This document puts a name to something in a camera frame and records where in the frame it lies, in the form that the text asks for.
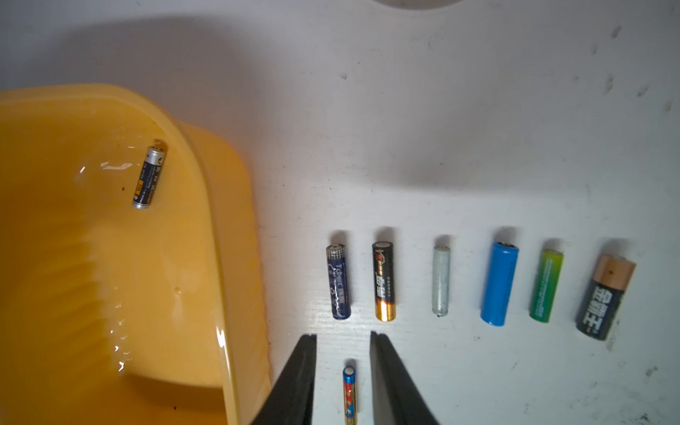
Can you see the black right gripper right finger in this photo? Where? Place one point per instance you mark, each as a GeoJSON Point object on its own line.
{"type": "Point", "coordinates": [395, 397]}

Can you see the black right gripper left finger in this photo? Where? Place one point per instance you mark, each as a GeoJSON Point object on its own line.
{"type": "Point", "coordinates": [291, 399]}

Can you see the red blue striped AAA battery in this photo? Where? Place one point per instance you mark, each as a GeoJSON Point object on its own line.
{"type": "Point", "coordinates": [350, 400]}

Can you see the black gold AAA battery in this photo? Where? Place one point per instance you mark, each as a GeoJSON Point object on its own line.
{"type": "Point", "coordinates": [383, 272]}

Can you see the pale green white battery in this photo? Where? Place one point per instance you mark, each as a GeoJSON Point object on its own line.
{"type": "Point", "coordinates": [441, 280]}

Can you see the dark blue AA battery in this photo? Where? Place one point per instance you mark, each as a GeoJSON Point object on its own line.
{"type": "Point", "coordinates": [499, 282]}

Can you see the yellow plastic storage box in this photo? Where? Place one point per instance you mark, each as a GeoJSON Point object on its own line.
{"type": "Point", "coordinates": [117, 315]}

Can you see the copper top black battery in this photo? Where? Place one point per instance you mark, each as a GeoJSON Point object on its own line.
{"type": "Point", "coordinates": [610, 280]}

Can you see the white cup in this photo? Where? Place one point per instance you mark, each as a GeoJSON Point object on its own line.
{"type": "Point", "coordinates": [417, 5]}

